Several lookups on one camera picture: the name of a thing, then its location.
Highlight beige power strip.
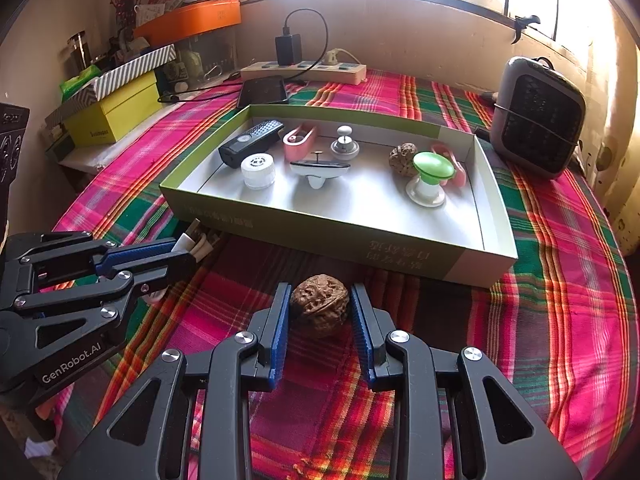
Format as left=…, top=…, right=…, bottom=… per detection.
left=240, top=61, right=367, bottom=86

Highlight black window latch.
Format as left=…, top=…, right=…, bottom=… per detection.
left=512, top=14, right=542, bottom=45

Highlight person's left hand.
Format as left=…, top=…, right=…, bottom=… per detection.
left=35, top=395, right=63, bottom=423

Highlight striped box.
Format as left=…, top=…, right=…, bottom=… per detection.
left=45, top=44, right=177, bottom=128

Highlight grey space heater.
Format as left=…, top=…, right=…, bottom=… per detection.
left=489, top=56, right=587, bottom=181

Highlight white cable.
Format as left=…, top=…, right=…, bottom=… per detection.
left=145, top=217, right=221, bottom=306

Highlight orange box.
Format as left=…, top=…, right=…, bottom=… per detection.
left=132, top=0, right=242, bottom=47

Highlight brown walnut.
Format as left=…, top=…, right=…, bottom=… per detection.
left=388, top=143, right=420, bottom=178
left=290, top=274, right=351, bottom=338

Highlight black ribbed device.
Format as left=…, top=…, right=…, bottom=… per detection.
left=218, top=119, right=285, bottom=170

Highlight black charger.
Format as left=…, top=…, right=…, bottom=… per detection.
left=275, top=34, right=303, bottom=67

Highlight black smartphone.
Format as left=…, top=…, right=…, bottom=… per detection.
left=236, top=75, right=290, bottom=107

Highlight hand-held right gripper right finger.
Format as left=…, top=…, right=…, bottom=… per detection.
left=348, top=282, right=583, bottom=480

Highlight white bottle cap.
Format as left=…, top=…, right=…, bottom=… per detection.
left=240, top=152, right=277, bottom=191

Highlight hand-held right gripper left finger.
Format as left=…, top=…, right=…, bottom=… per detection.
left=57, top=282, right=293, bottom=480

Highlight white knob stamp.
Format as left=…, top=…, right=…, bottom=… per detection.
left=330, top=126, right=361, bottom=162

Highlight heart print curtain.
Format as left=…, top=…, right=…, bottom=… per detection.
left=580, top=0, right=640, bottom=246

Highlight metal cup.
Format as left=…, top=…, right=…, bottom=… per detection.
left=67, top=34, right=91, bottom=78

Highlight pink clip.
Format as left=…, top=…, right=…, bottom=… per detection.
left=282, top=125, right=318, bottom=163
left=430, top=142, right=467, bottom=188

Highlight black charger cable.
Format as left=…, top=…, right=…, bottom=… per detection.
left=282, top=8, right=329, bottom=86

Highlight green white cardboard box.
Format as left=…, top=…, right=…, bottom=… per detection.
left=159, top=104, right=519, bottom=290

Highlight glass tank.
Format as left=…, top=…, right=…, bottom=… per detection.
left=170, top=27, right=241, bottom=92

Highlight black white disc gadget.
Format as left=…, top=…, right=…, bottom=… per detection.
left=290, top=151, right=352, bottom=190

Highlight green packet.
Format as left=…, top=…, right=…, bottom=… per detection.
left=60, top=64, right=103, bottom=95

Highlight green handle stamp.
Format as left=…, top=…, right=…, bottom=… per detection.
left=405, top=151, right=457, bottom=208

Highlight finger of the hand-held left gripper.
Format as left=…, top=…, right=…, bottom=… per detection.
left=7, top=232, right=178, bottom=281
left=12, top=252, right=197, bottom=351

